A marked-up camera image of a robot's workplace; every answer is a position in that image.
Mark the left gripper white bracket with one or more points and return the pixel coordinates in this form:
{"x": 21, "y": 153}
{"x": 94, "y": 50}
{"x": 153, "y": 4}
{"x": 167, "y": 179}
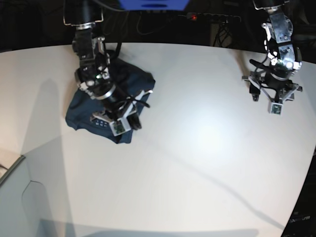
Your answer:
{"x": 277, "y": 91}

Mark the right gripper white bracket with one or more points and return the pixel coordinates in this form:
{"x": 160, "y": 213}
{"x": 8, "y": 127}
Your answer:
{"x": 126, "y": 116}

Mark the dark blue t-shirt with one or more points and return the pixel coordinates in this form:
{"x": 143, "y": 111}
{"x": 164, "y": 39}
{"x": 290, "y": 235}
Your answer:
{"x": 129, "y": 77}

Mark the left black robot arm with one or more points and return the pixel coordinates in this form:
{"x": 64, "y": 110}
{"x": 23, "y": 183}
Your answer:
{"x": 282, "y": 60}

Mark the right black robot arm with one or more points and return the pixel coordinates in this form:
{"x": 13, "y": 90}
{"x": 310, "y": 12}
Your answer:
{"x": 93, "y": 54}

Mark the black power strip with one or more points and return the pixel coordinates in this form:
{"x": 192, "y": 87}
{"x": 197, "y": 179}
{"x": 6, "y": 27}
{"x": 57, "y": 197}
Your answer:
{"x": 213, "y": 18}

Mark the blue plastic box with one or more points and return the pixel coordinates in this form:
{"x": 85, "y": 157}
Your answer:
{"x": 140, "y": 5}

